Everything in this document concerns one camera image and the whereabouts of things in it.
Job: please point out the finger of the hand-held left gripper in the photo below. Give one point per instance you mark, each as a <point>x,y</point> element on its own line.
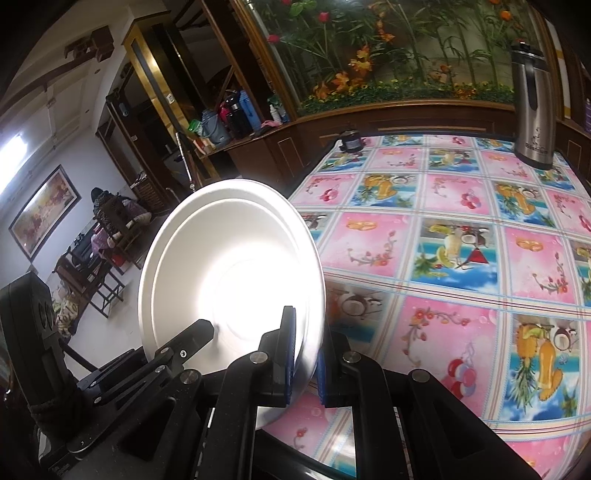
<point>194,339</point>

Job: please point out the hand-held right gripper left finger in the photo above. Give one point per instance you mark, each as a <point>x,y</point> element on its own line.
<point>290,355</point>

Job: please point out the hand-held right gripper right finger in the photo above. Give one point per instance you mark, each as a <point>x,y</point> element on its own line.
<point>323,374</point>

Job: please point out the white foam bowl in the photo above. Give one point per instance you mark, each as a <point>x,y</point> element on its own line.
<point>221,258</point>

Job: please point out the dark wooden chair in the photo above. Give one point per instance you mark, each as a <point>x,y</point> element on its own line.
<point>87,277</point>

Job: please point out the grey water jug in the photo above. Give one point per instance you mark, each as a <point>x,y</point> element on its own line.
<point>216,128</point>

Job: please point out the small black device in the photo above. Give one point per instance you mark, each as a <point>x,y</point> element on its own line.
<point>352,141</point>

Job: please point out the blue bottle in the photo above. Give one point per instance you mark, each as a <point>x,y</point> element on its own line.
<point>248,108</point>

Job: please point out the white spray bottle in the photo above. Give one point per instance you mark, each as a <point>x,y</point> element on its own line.
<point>275,113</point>

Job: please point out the gold framed display cabinet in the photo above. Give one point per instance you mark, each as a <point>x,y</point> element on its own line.
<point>147,92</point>

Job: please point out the dark wooden counter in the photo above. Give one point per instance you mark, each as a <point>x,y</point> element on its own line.
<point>415,122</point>

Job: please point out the stainless steel thermos jug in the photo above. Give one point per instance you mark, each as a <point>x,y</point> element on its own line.
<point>535,115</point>

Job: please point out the purple bottle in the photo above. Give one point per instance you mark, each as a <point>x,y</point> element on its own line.
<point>587,110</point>

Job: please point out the framed wall picture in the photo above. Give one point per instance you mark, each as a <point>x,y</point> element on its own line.
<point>41,212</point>

